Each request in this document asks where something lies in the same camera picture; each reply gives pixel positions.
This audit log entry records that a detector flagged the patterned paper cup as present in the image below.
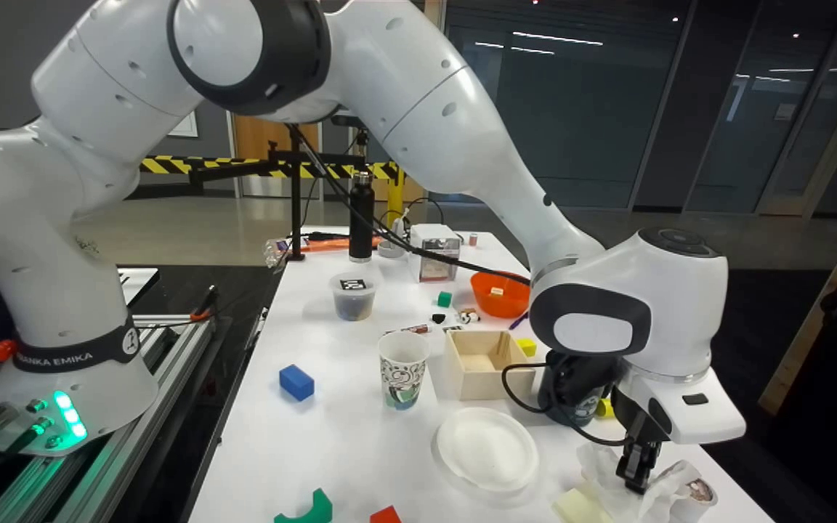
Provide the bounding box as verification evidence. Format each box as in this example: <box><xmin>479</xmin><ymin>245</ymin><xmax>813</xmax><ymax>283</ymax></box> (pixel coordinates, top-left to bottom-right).
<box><xmin>379</xmin><ymin>333</ymin><xmax>428</xmax><ymax>410</ymax></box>

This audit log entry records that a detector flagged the black water bottle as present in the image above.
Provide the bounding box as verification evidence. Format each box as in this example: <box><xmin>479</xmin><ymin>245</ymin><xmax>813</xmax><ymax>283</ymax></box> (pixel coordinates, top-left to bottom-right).
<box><xmin>350</xmin><ymin>173</ymin><xmax>375</xmax><ymax>260</ymax></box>

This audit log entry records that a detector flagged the wooden open box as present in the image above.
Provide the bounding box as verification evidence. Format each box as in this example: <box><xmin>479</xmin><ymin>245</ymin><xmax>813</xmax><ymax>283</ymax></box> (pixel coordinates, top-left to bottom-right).
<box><xmin>443</xmin><ymin>333</ymin><xmax>531</xmax><ymax>401</ymax></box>

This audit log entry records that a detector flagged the yellow rectangular block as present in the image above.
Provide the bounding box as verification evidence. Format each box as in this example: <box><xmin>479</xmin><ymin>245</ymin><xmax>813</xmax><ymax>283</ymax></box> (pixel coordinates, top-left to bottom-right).
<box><xmin>518</xmin><ymin>337</ymin><xmax>539</xmax><ymax>359</ymax></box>

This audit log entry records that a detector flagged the dark blue mug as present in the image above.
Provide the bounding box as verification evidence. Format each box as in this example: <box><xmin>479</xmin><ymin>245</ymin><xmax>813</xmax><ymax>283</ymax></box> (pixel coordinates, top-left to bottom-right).
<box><xmin>539</xmin><ymin>351</ymin><xmax>624</xmax><ymax>428</ymax></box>

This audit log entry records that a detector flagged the blue rectangular block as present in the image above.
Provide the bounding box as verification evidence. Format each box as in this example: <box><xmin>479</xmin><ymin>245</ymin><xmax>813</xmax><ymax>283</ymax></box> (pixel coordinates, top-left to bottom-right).
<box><xmin>280</xmin><ymin>366</ymin><xmax>313</xmax><ymax>401</ymax></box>

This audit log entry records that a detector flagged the red letter E cube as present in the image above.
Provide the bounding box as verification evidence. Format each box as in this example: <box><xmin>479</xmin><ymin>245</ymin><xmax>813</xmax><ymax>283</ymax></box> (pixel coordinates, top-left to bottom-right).
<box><xmin>370</xmin><ymin>505</ymin><xmax>402</xmax><ymax>523</ymax></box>

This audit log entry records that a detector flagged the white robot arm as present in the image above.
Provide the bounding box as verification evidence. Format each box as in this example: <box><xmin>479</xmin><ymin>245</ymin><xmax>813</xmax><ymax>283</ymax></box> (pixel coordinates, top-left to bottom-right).
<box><xmin>0</xmin><ymin>0</ymin><xmax>747</xmax><ymax>490</ymax></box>

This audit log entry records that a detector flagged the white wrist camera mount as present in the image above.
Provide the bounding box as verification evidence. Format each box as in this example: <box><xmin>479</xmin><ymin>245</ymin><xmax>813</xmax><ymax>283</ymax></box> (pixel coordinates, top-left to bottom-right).
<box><xmin>651</xmin><ymin>381</ymin><xmax>747</xmax><ymax>444</ymax></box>

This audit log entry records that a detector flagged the white plastic plate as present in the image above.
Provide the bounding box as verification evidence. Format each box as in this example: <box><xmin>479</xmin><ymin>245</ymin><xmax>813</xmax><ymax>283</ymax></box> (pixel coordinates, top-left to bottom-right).
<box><xmin>434</xmin><ymin>407</ymin><xmax>540</xmax><ymax>495</ymax></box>

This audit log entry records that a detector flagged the yellow cylinder block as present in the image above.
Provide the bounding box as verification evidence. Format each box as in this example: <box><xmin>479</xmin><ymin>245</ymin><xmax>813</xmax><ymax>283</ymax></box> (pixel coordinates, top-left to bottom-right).
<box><xmin>595</xmin><ymin>398</ymin><xmax>613</xmax><ymax>420</ymax></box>

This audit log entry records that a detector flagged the black camera stand pole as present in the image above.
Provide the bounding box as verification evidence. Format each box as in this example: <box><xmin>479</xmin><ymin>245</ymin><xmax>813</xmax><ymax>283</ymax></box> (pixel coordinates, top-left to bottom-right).
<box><xmin>276</xmin><ymin>125</ymin><xmax>356</xmax><ymax>263</ymax></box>

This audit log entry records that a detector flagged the yellow sticky note pad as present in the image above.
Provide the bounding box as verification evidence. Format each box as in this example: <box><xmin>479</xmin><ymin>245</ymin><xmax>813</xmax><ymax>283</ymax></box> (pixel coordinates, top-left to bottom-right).
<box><xmin>552</xmin><ymin>490</ymin><xmax>608</xmax><ymax>523</ymax></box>

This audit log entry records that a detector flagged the green arch block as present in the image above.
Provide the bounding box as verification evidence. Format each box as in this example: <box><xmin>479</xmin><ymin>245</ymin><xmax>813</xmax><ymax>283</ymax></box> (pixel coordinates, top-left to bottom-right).
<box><xmin>273</xmin><ymin>490</ymin><xmax>334</xmax><ymax>523</ymax></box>

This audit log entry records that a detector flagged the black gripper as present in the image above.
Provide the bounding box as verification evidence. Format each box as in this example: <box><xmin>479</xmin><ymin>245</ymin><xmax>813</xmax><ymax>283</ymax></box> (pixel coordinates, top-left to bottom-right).
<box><xmin>613</xmin><ymin>394</ymin><xmax>672</xmax><ymax>495</ymax></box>

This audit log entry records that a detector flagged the orange plastic bowl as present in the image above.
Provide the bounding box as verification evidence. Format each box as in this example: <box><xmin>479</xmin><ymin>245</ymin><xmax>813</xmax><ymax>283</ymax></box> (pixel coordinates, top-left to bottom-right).
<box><xmin>470</xmin><ymin>273</ymin><xmax>530</xmax><ymax>321</ymax></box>

